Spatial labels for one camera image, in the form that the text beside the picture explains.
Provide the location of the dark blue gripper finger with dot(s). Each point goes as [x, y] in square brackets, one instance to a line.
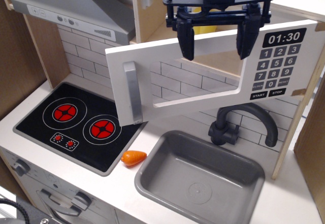
[248, 30]
[185, 35]

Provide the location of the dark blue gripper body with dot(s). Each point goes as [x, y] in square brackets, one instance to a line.
[216, 12]

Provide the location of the yellow object inside microwave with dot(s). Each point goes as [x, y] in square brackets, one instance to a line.
[202, 29]

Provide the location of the white toy microwave door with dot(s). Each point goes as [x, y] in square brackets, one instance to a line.
[282, 63]

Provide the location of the dark grey toy faucet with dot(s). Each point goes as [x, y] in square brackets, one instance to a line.
[221, 132]

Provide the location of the grey toy range hood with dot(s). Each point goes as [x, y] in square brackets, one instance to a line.
[107, 19]

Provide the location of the orange toy carrot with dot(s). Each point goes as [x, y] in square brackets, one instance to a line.
[132, 157]

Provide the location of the black toy stove top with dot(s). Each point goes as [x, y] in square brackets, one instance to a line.
[80, 126]

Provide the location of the grey plastic toy sink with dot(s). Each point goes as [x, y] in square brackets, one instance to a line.
[199, 180]

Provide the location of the grey oven knob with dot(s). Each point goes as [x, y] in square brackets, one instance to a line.
[20, 167]

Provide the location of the grey microwave door handle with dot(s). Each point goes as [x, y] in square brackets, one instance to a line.
[134, 91]

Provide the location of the grey oven door handle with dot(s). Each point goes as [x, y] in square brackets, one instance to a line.
[63, 205]

